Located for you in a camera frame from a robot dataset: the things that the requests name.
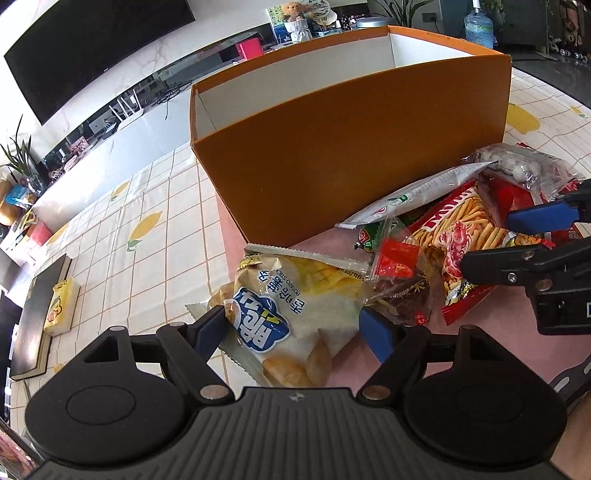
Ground black wrist strap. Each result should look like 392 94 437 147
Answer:
547 362 591 407

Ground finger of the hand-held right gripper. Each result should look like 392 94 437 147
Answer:
461 240 591 289
505 179 591 233

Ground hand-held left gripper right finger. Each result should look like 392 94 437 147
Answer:
358 307 503 401

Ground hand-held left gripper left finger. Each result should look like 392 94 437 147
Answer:
82 305 234 403

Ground round hand fan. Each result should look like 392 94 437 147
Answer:
300 0 340 24

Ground black book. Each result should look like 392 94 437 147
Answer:
9 254 72 381

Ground blue water bottle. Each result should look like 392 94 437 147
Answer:
464 0 496 49

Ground green sausage stick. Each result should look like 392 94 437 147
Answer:
353 222 393 254

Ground red shrimp stick packet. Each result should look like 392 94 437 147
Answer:
406 178 555 326

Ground yellow tissue packet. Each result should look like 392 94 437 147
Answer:
43 279 81 337

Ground clear packet of white balls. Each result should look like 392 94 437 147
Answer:
462 143 585 204

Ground tall long-leaf potted plant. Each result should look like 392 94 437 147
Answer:
369 0 439 28

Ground plain red snack packet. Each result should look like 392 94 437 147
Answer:
480 173 583 245

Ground teddy bear in basket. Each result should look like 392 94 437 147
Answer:
279 1 311 44

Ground silver trash can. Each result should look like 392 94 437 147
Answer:
355 14 395 31

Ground blue picture board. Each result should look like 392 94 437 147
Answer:
268 4 289 44

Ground white router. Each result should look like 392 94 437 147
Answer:
111 88 144 123

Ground white yellow potato chip packet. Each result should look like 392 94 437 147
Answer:
186 243 377 388

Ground pink box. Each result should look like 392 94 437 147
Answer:
235 38 265 60

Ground dark grey cabinet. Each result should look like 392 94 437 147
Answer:
496 0 561 47

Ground small potted plant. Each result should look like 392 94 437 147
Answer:
0 115 42 185

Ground black cables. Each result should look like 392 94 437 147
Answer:
150 78 195 118

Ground black television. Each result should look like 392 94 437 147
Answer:
4 0 197 126

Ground person's right forearm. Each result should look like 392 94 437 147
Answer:
551 397 591 480

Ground clear brown candy packet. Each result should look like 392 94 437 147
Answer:
362 217 446 328

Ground red storage box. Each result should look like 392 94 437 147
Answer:
25 219 54 245

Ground orange cardboard box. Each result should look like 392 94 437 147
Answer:
189 25 512 250

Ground long white snack packet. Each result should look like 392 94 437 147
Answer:
335 161 497 230

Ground white marble television cabinet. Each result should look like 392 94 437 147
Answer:
0 23 361 259

